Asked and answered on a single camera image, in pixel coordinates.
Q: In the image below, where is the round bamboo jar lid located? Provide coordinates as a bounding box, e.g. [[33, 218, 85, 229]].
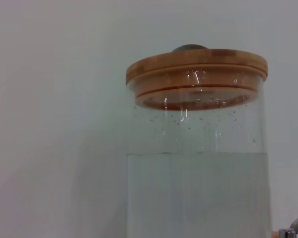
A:
[[126, 44, 268, 111]]

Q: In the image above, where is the glass water dispenser jar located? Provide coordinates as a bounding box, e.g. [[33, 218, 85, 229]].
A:
[[125, 71, 273, 238]]

